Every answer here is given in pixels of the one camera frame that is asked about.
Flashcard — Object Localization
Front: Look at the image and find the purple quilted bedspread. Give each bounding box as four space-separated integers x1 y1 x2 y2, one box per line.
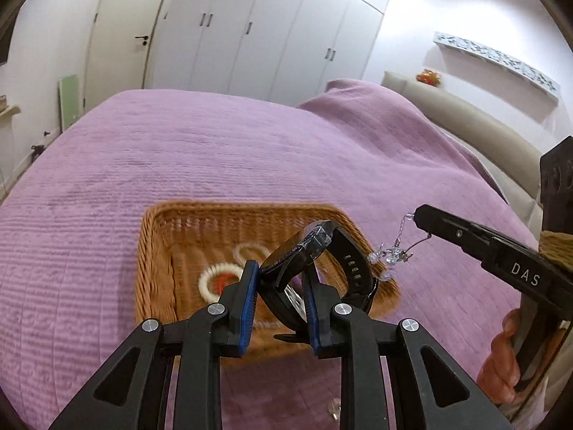
0 78 543 430

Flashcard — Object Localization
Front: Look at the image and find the white patterned wall shelf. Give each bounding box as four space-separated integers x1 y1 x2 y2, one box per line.
432 31 562 100

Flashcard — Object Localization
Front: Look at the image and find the white door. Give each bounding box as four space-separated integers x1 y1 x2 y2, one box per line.
84 0 180 114

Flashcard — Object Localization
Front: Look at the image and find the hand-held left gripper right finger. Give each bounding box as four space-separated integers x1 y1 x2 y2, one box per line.
301 271 515 430

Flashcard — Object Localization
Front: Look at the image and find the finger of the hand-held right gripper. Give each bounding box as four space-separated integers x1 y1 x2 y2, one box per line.
414 205 543 261
429 228 557 302

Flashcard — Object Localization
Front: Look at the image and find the beige padded headboard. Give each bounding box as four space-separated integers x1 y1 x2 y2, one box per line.
381 71 546 234

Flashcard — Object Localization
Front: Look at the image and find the green board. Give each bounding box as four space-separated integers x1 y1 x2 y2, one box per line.
59 73 88 133

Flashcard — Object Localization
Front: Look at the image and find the person's right hand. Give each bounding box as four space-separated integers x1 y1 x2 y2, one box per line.
477 309 522 406

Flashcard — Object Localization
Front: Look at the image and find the white wardrobe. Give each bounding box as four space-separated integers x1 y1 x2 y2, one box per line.
147 0 395 109

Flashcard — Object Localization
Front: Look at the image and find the silver crystal earring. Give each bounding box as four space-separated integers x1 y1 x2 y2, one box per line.
369 212 433 279

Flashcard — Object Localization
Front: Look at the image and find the white beaded bracelet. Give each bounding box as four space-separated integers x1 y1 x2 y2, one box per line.
199 263 245 304

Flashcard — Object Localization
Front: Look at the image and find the black smartwatch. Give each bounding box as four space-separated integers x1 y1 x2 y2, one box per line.
260 220 380 344

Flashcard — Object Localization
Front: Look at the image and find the clear bead bracelet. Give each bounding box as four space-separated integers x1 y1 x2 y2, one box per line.
233 243 272 270

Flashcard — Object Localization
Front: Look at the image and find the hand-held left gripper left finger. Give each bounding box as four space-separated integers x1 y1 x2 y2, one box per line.
47 260 263 430

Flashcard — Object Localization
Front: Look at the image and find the brown wicker basket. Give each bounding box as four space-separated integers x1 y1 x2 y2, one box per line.
134 201 402 360

